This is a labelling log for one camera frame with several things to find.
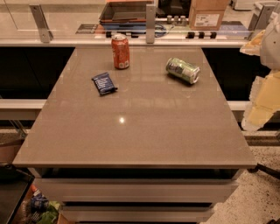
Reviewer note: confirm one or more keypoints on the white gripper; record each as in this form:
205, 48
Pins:
271, 44

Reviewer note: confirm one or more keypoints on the green soda can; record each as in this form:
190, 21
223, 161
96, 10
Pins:
183, 70

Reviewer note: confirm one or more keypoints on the orange soda can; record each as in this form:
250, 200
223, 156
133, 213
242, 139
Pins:
121, 51

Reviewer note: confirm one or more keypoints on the cardboard box with label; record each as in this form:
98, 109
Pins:
207, 15

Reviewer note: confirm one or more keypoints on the small metal cylinders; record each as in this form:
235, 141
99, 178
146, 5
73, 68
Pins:
176, 20

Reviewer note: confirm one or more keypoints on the dark tray stack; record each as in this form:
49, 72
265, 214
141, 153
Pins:
125, 15

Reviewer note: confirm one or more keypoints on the dark blue snack packet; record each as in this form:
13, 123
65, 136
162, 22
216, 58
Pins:
104, 84

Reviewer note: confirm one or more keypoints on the grey table drawer unit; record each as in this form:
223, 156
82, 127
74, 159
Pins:
136, 200

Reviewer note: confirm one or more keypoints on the black bin with trash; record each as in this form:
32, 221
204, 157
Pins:
21, 202

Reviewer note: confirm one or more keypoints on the right metal glass bracket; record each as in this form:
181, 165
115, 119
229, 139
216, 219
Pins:
262, 12

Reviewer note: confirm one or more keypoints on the metal glass bracket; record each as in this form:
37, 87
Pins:
150, 23
262, 12
43, 30

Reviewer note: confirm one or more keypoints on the middle metal glass bracket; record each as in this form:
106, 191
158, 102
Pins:
150, 23

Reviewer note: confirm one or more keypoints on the left metal glass bracket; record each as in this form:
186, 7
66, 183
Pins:
43, 30

